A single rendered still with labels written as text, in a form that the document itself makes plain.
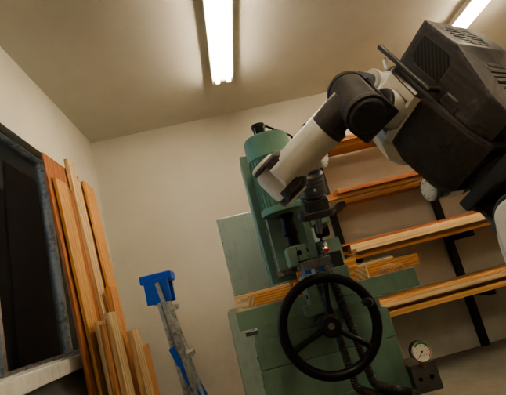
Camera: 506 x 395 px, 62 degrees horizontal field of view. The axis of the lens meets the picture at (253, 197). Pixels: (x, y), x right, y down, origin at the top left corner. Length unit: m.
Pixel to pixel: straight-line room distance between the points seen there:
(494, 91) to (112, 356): 2.27
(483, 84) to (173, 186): 3.39
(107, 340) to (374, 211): 2.67
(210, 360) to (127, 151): 2.08
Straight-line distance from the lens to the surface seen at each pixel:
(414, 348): 1.41
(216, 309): 3.90
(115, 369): 2.65
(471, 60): 1.01
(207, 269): 3.91
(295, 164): 1.00
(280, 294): 1.54
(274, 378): 1.41
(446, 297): 3.79
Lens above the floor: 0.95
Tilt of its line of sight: 12 degrees up
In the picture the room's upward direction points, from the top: 14 degrees counter-clockwise
